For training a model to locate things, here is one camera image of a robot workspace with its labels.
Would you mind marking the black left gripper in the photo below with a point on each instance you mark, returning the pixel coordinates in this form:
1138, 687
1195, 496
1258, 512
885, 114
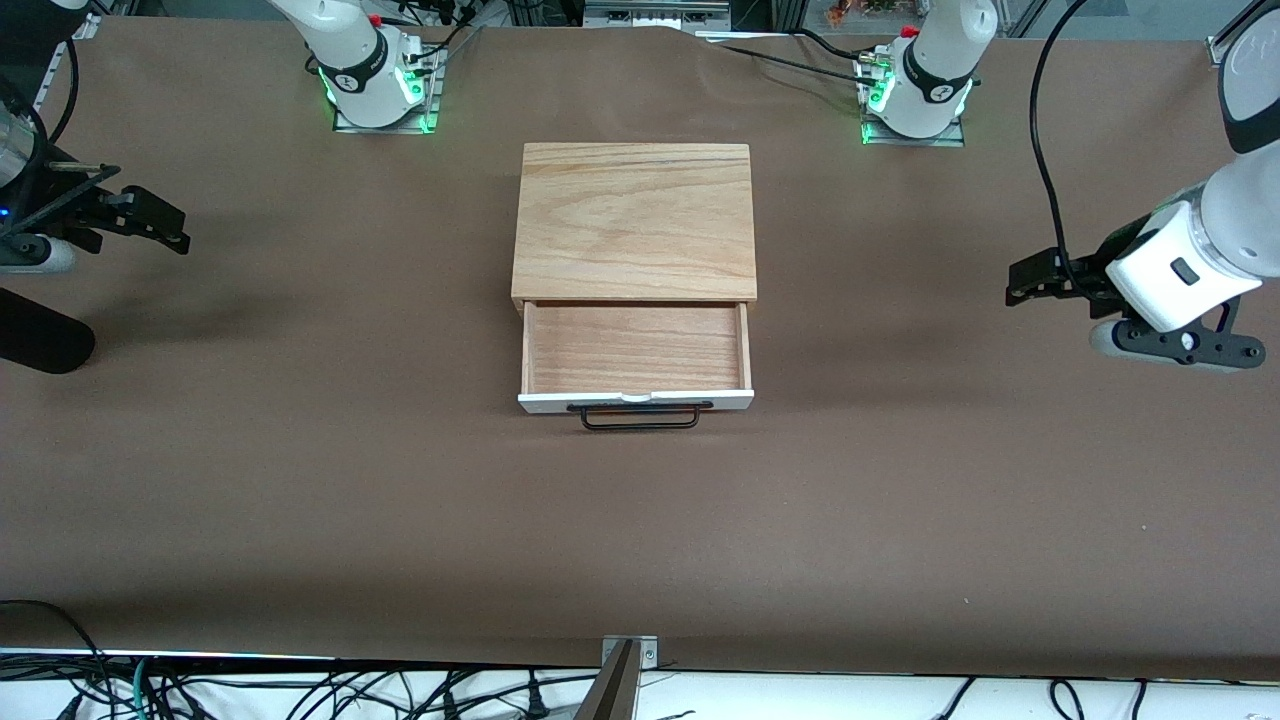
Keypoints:
1087, 272

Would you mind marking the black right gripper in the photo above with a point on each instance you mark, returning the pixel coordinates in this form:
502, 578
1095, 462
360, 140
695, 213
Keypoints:
78, 212

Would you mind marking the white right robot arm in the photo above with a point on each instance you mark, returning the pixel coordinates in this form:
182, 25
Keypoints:
350, 50

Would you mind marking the light wooden drawer cabinet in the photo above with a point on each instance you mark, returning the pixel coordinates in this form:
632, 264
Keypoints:
630, 220

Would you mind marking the black cylindrical object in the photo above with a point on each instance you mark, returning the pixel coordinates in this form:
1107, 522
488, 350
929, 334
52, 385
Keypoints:
40, 335

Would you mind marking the black power plug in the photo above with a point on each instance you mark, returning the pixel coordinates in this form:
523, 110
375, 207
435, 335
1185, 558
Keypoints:
535, 705

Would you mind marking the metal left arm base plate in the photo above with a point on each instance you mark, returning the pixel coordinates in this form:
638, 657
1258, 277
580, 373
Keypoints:
950, 140

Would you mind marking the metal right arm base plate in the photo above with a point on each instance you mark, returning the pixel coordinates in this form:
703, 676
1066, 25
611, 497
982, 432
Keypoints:
345, 125

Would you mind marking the aluminium frame structure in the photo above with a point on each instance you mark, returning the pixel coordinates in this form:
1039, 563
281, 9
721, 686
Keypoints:
650, 15

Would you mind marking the small metal mounting bracket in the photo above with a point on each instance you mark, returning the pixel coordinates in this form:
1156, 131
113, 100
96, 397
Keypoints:
648, 652

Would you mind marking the grey camera support bar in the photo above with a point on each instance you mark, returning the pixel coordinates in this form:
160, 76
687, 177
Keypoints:
610, 695

